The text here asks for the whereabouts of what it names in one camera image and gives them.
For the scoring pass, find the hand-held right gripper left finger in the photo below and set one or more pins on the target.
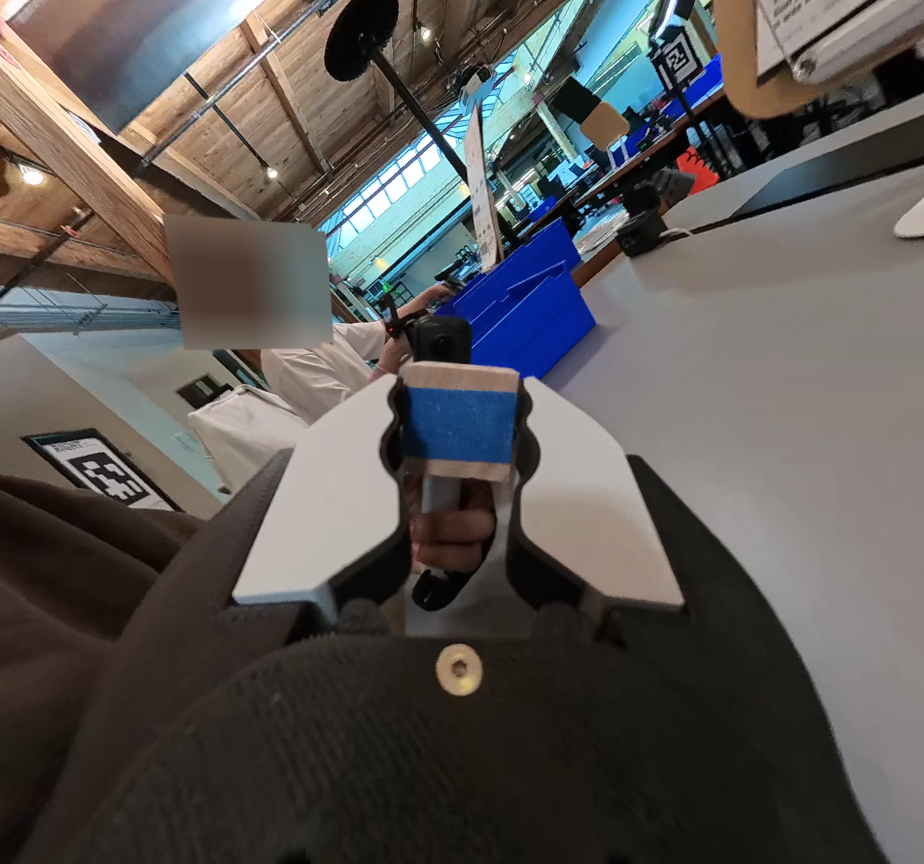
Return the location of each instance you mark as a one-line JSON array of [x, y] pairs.
[[317, 517]]

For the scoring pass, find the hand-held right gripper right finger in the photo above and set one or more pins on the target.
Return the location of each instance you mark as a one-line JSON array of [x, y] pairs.
[[599, 524]]

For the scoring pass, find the blue-taped wooden cube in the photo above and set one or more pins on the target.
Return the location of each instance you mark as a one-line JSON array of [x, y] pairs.
[[458, 423]]

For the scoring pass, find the blue plastic bin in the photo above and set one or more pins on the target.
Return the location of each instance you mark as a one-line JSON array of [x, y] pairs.
[[534, 330]]

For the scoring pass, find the grey desk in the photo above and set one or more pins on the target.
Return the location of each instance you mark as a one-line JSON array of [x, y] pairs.
[[758, 409]]

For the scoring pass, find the wooden-top desk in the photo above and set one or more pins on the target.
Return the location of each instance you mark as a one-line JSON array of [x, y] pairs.
[[650, 150]]

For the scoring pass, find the person's left hand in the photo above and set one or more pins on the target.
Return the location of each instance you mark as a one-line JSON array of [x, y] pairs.
[[455, 539]]

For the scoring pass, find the white standing poster board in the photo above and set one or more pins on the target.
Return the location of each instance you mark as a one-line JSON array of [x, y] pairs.
[[482, 192]]

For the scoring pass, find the framed tag sign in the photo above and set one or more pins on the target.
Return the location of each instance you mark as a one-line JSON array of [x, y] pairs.
[[678, 59], [108, 474]]

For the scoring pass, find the tan cardboard sheet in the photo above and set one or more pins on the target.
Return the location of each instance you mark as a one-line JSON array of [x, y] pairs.
[[605, 126]]

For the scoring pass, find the black pole with round disc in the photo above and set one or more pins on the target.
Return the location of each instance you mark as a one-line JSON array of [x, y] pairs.
[[361, 30]]

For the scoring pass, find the small blue bin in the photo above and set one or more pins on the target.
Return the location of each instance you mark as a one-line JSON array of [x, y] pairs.
[[711, 81]]

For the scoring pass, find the ceiling spot lamp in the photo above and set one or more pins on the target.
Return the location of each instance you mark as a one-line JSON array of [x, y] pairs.
[[30, 174]]

